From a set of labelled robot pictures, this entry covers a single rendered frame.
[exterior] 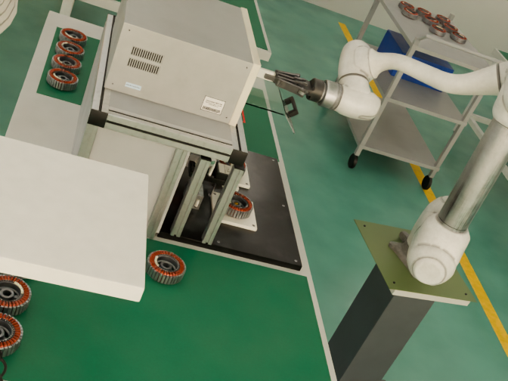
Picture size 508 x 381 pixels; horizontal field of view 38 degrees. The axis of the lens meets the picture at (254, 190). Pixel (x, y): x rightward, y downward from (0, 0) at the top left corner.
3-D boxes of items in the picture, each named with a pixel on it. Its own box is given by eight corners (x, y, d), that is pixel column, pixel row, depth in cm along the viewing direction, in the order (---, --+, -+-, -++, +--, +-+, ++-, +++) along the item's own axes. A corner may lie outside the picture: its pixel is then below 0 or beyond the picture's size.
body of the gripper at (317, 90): (318, 107, 243) (292, 99, 240) (314, 95, 250) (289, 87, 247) (327, 88, 239) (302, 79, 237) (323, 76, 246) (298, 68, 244)
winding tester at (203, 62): (225, 63, 251) (247, 8, 241) (235, 127, 216) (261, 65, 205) (113, 27, 240) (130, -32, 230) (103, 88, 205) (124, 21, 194)
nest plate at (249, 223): (251, 204, 252) (252, 201, 251) (255, 231, 239) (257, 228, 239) (209, 193, 247) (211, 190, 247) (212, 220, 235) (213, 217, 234)
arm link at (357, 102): (328, 117, 248) (330, 85, 254) (369, 130, 253) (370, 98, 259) (343, 101, 239) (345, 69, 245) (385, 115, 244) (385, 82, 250)
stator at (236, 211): (247, 202, 249) (251, 194, 247) (252, 223, 240) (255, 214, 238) (215, 195, 245) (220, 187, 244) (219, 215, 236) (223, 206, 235)
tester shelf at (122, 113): (226, 63, 263) (230, 52, 261) (242, 166, 208) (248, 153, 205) (104, 25, 251) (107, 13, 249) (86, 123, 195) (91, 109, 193)
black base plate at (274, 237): (275, 163, 287) (277, 158, 286) (299, 271, 234) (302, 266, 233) (158, 130, 274) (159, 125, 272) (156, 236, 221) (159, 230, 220)
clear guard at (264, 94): (285, 101, 273) (292, 88, 270) (295, 134, 253) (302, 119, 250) (201, 75, 264) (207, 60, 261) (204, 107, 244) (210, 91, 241)
